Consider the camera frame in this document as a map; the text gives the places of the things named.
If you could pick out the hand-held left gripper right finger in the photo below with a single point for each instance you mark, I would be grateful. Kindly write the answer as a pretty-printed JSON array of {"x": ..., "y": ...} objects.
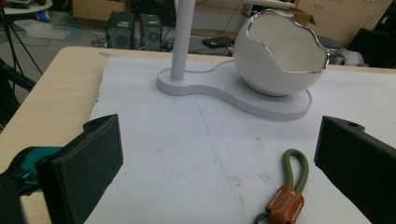
[{"x": 358, "y": 168}]

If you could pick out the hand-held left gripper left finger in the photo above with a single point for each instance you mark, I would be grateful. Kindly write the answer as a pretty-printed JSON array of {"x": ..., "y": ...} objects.
[{"x": 81, "y": 174}]

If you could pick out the white key stand with pole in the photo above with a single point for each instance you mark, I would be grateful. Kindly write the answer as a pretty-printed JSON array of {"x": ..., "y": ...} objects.
[{"x": 182, "y": 37}]

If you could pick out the white foam mat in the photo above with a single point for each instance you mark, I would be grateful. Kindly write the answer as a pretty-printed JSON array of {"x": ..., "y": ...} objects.
[{"x": 174, "y": 149}]

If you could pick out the black round stool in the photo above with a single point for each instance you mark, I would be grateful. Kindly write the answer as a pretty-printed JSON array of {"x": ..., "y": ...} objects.
[{"x": 331, "y": 42}]

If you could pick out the large black computer tower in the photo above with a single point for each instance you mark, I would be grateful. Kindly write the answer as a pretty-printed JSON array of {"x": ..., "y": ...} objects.
[{"x": 120, "y": 31}]

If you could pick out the tan wooden cabinet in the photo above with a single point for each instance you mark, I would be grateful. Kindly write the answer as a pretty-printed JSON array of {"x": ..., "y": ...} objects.
[{"x": 342, "y": 18}]

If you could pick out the clear plastic bag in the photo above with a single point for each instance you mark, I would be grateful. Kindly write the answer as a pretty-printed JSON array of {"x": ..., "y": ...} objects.
[{"x": 40, "y": 29}]

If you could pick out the small black computer tower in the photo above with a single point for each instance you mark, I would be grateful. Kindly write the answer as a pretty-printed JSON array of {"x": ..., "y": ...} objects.
[{"x": 151, "y": 34}]

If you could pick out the cardboard box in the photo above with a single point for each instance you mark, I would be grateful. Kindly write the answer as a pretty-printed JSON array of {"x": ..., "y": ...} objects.
[{"x": 303, "y": 17}]

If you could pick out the blue container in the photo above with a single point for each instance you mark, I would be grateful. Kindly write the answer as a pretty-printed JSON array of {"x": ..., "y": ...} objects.
[{"x": 44, "y": 16}]

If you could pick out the round white table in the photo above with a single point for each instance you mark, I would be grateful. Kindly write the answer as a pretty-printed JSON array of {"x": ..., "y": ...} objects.
[{"x": 28, "y": 7}]

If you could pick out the white desk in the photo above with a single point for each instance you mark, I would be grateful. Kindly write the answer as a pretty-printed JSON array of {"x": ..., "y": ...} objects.
[{"x": 267, "y": 3}]

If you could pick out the black flat device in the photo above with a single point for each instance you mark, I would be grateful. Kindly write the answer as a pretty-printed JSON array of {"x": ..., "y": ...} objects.
[{"x": 218, "y": 42}]

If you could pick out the black metal frame strut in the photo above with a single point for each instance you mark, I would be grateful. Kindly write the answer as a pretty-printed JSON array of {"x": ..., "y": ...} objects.
[{"x": 15, "y": 77}]

